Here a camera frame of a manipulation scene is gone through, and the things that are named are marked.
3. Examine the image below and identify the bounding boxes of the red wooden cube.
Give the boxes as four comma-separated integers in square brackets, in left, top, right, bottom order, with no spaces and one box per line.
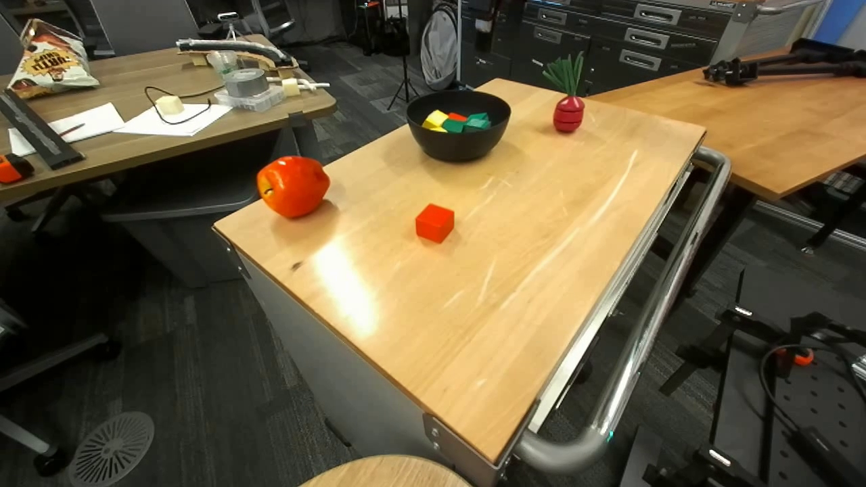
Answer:
[414,203,458,247]

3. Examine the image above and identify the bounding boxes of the red toy radish green leaves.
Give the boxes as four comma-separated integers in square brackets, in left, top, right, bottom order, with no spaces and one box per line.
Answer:
[540,48,589,137]

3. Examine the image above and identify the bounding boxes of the black bowl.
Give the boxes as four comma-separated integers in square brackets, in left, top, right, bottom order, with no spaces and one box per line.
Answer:
[402,88,513,165]

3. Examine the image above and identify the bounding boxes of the grey metal tool cart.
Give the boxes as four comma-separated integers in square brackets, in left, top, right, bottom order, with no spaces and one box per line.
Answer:
[211,145,732,487]

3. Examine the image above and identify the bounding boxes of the round standing fan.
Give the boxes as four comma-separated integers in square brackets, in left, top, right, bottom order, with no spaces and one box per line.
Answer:
[417,0,466,88]

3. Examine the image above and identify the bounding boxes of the round wooden stool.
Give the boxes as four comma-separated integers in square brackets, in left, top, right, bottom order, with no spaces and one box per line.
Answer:
[301,452,474,487]

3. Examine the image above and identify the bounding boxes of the grey tape roll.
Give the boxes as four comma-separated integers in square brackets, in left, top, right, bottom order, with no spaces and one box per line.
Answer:
[218,65,276,113]

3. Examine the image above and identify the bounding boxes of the white paper sheet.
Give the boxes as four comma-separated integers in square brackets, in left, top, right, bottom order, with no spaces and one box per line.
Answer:
[113,100,234,141]
[6,100,126,160]

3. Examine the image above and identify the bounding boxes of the curved white black device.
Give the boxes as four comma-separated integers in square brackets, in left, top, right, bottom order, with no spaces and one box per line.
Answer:
[172,36,297,68]

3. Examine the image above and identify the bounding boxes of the black drawer cabinet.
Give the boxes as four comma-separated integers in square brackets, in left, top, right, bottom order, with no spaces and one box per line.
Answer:
[468,0,820,98]

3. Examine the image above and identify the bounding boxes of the white power adapter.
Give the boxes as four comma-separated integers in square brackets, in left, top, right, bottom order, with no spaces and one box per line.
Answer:
[154,92,190,119]

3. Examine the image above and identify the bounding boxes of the brown wooden desk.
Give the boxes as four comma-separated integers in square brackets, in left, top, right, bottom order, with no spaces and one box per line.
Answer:
[0,44,339,211]

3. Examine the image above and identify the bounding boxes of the grey office chair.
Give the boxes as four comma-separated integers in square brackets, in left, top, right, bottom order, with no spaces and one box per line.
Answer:
[90,0,203,54]

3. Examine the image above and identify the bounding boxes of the light wooden table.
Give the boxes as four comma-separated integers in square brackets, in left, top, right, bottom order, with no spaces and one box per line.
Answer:
[589,46,866,203]

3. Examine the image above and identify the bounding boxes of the round grey floor disc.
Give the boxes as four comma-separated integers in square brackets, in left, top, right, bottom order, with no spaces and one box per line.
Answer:
[64,410,156,487]

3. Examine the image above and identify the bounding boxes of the black folded tripod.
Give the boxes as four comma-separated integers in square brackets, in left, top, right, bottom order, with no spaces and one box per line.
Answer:
[700,37,866,88]

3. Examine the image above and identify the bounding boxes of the black office chair base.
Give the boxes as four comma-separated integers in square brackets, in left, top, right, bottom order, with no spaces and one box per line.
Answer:
[0,295,121,479]

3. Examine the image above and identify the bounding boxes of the chips bag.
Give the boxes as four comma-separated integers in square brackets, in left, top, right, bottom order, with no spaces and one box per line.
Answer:
[6,17,102,100]

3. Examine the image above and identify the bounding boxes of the small orange object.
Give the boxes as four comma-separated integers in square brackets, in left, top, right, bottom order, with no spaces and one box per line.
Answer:
[0,155,38,188]

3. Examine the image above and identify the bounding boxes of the steel cart handle bar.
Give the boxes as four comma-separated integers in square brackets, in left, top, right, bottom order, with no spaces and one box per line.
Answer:
[513,145,732,477]

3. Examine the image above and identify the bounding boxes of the orange clamp handle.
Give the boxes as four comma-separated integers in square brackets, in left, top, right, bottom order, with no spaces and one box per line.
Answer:
[770,343,820,371]

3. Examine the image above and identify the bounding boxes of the black metal stand frame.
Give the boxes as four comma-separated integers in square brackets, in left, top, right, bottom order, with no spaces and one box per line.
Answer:
[629,267,866,487]

